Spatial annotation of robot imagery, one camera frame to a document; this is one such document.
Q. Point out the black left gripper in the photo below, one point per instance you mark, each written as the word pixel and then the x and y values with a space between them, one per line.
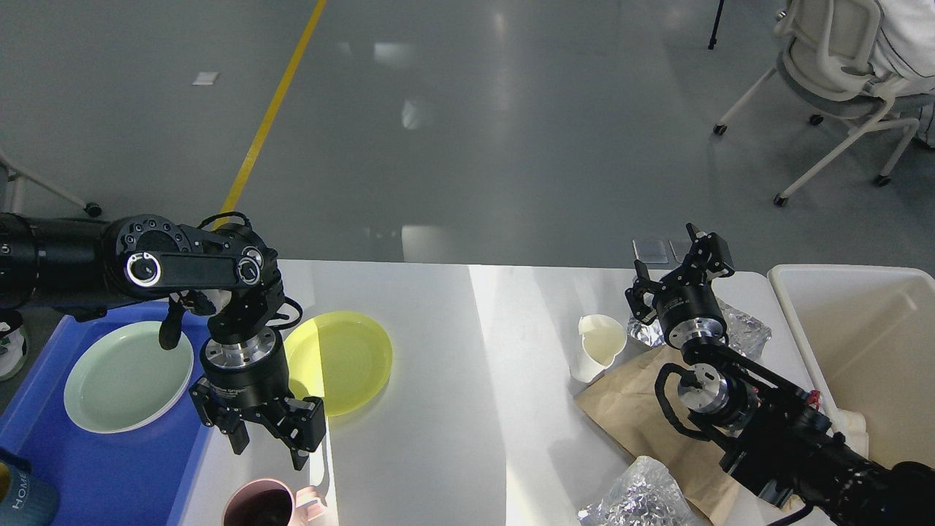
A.
pixel 251 380

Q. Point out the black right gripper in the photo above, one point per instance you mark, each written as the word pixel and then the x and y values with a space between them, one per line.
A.
pixel 683 300

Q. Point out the pink mug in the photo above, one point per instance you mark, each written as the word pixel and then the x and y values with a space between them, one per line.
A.
pixel 272 502

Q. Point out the dark teal mug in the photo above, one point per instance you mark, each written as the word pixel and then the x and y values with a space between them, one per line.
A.
pixel 25 499

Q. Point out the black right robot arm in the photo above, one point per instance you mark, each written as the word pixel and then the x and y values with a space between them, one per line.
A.
pixel 774 439

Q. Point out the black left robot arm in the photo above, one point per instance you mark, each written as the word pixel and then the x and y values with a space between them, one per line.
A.
pixel 220 269

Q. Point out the crumpled foil near gripper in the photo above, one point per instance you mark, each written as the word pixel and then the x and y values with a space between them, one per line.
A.
pixel 747 335

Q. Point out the white paper cup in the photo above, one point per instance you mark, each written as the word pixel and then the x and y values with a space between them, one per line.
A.
pixel 602 339

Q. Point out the yellow plastic plate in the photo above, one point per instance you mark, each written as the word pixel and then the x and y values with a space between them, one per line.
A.
pixel 343 357

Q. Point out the brown paper bag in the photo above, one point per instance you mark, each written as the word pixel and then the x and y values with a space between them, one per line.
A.
pixel 624 405

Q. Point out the pale green plate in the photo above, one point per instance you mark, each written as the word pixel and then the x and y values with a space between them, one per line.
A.
pixel 126 380

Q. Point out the blue plastic tray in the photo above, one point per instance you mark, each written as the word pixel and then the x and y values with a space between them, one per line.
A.
pixel 140 477

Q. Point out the white plastic bin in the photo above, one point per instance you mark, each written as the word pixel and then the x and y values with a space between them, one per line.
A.
pixel 866 334

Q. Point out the crumpled foil front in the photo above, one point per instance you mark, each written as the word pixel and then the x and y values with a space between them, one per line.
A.
pixel 645 494

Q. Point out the black tripod leg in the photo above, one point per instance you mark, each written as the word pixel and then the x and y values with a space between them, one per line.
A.
pixel 715 27

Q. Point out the white office chair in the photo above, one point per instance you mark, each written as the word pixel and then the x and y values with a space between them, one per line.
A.
pixel 824 61

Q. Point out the seated person white shirt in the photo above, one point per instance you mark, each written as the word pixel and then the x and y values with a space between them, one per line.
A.
pixel 904 45

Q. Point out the chair leg with caster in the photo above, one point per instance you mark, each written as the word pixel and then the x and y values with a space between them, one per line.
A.
pixel 17 177

